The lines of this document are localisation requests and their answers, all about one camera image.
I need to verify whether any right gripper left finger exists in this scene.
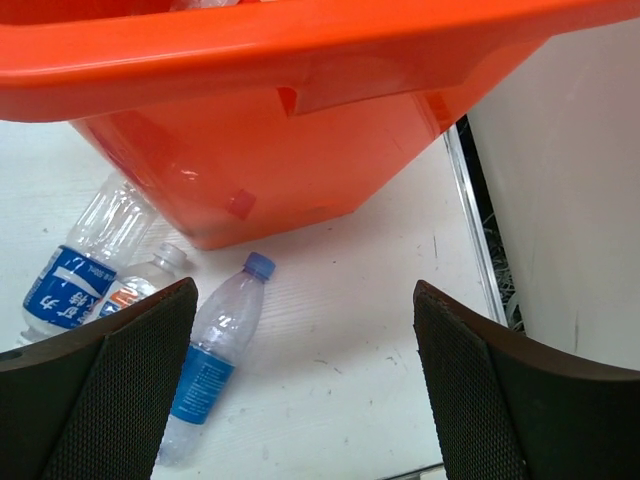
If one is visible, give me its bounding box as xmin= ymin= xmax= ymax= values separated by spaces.
xmin=1 ymin=278 xmax=198 ymax=479

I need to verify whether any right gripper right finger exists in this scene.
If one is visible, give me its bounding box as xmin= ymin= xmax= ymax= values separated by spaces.
xmin=413 ymin=280 xmax=639 ymax=479

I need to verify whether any white blue label bottle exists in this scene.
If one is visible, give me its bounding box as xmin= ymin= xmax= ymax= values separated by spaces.
xmin=90 ymin=242 xmax=187 ymax=320

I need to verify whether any blue label crushed bottle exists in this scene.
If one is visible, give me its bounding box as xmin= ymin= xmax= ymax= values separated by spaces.
xmin=16 ymin=173 xmax=158 ymax=347

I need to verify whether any orange plastic bin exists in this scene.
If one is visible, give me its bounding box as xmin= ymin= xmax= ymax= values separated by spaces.
xmin=1 ymin=1 xmax=639 ymax=250

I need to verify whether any blue label purple cap bottle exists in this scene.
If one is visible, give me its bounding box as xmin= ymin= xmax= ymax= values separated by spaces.
xmin=156 ymin=252 xmax=276 ymax=466

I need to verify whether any aluminium table frame rail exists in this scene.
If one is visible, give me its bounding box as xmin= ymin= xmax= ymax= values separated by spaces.
xmin=442 ymin=117 xmax=525 ymax=333

